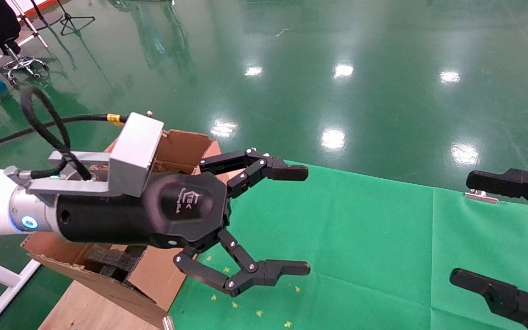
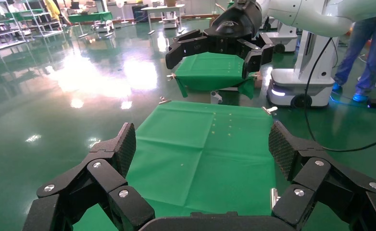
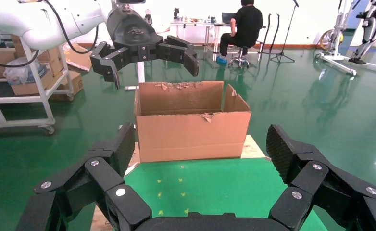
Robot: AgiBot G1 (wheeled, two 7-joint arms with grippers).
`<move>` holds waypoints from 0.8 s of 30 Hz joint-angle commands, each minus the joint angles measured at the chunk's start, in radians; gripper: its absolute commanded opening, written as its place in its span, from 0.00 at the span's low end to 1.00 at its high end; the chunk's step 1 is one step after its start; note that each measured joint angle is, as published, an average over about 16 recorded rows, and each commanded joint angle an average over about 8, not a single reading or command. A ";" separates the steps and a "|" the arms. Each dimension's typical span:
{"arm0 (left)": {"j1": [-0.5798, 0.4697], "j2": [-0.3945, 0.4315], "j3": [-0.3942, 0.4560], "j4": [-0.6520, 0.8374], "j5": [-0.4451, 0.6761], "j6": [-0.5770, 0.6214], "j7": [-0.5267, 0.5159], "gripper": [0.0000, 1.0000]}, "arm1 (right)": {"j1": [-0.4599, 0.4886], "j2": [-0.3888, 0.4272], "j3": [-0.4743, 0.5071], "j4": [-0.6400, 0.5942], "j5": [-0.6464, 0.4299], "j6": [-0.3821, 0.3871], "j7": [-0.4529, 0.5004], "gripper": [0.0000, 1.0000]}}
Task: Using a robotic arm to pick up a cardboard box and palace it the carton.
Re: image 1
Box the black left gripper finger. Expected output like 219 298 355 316
172 228 311 297
198 148 309 199

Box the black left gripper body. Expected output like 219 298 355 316
55 172 232 251

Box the large brown cardboard carton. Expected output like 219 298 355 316
21 130 246 329

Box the black foam block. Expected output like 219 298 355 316
84 245 138 281

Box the green cloth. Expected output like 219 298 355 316
168 160 528 330

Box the rolling stool base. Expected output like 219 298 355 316
0 39 50 88

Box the black tripod stand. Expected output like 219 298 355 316
57 0 96 36

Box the black pole stand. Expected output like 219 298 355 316
30 0 63 28

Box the black cable with yellow tag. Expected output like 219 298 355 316
0 113 129 156

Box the black looped cable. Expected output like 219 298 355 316
20 86 93 182

